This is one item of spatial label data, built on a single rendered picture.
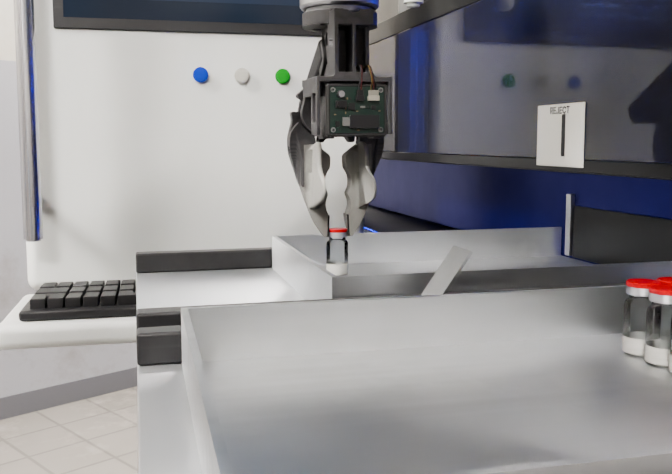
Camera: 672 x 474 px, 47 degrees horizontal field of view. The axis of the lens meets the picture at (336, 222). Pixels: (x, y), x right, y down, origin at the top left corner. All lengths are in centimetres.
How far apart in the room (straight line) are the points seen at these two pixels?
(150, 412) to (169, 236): 77
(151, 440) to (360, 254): 51
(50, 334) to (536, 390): 65
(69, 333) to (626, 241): 62
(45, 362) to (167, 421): 280
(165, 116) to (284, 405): 80
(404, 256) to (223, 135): 41
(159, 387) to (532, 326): 25
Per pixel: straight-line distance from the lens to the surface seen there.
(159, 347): 48
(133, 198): 116
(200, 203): 116
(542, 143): 81
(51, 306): 98
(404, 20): 121
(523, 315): 54
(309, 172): 75
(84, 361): 326
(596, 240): 88
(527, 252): 92
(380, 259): 85
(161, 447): 37
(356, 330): 49
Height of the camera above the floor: 101
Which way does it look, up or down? 6 degrees down
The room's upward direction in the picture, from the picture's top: straight up
